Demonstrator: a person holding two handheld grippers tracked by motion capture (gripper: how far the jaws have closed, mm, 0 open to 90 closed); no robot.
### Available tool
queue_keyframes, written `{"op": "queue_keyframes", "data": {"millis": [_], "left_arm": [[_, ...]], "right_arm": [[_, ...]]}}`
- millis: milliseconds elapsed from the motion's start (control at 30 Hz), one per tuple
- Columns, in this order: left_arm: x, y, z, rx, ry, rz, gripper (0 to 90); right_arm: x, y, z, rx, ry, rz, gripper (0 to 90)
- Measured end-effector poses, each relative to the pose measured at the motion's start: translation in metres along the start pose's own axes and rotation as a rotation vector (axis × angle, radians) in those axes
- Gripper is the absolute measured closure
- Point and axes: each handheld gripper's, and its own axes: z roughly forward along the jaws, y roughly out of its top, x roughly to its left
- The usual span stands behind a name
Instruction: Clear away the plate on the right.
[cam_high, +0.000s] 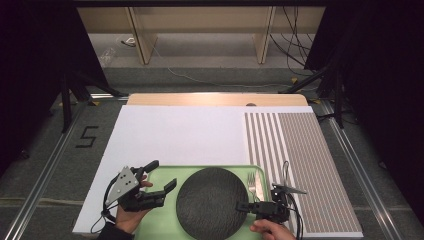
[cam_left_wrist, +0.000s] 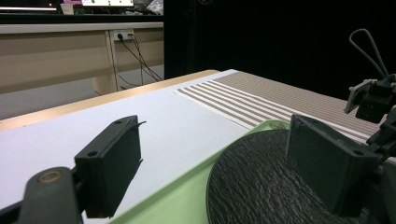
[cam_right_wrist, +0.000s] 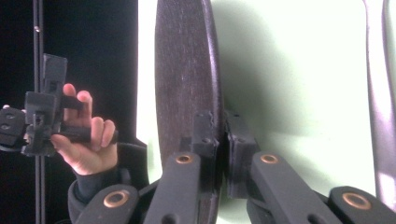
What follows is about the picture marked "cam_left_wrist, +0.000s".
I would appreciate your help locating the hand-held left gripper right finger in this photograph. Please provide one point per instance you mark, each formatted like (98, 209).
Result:
(330, 168)

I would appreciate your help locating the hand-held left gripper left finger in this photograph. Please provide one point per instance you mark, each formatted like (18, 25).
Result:
(109, 165)

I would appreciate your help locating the green plastic tray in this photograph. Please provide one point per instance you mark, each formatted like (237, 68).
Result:
(174, 202)

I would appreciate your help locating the dark round textured plate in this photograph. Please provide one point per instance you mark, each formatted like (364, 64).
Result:
(249, 186)

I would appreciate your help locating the white board sheet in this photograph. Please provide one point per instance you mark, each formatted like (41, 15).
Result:
(171, 130)

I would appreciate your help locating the striped woven placemat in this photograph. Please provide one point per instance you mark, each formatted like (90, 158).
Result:
(280, 99)

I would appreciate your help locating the beige wooden desk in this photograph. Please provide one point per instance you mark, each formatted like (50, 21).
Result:
(56, 56)

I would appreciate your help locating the black curtain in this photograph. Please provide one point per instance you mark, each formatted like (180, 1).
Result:
(264, 37)

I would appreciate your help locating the white power socket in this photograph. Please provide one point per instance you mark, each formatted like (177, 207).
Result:
(124, 34)

